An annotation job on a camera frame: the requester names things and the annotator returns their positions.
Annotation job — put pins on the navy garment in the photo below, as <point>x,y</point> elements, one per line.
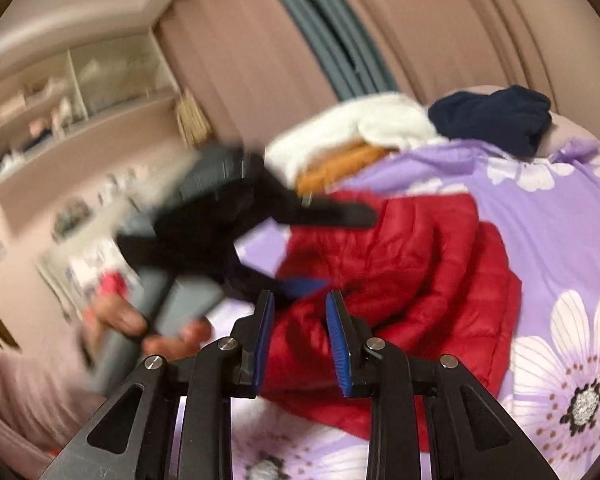
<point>490,115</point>

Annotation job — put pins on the teal curtain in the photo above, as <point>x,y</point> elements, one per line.
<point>330,30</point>

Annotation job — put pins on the grey bed sheet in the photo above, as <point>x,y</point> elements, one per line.
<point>575,135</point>

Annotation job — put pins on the beige fringed cloth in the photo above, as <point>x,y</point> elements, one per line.
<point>192,117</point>

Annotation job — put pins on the person's left hand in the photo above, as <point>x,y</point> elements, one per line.
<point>120,317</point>

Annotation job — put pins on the orange garment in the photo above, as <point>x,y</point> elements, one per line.
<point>340,167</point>

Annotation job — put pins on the wall shelf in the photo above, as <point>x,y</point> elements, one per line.
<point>55,105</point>

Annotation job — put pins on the person's left forearm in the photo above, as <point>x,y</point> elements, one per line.
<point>25,395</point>

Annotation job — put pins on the white fleece garment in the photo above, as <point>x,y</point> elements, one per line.
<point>370,120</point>

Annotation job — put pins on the red puffer jacket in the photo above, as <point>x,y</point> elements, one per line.
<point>405,270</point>

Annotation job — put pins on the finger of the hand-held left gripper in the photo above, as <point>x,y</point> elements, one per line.
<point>305,287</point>
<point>330,215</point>

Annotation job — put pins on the purple floral bed sheet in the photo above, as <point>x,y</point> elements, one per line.
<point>540,240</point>

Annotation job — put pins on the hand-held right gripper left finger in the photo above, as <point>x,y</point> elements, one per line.
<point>265,340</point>

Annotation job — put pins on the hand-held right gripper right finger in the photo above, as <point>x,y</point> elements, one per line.
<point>337,345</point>

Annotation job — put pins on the pink curtain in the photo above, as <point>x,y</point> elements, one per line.
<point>240,70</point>
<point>480,25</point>

